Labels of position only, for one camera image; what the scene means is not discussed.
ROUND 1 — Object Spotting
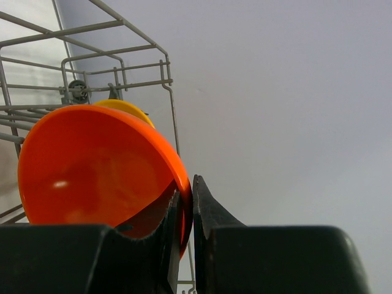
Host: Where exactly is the orange round bowl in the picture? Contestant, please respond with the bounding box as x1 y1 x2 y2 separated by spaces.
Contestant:
18 105 192 251

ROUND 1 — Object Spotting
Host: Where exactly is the yellow bowl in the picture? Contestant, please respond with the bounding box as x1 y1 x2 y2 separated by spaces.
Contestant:
95 99 155 128

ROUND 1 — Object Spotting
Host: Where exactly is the grey wire dish rack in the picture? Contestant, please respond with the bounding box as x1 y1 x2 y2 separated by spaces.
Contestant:
0 0 198 294

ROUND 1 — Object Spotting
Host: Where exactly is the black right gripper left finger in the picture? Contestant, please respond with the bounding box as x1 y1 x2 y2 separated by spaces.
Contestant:
1 191 181 293

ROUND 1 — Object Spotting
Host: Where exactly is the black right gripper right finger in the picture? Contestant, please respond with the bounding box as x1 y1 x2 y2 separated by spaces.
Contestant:
193 175 371 293

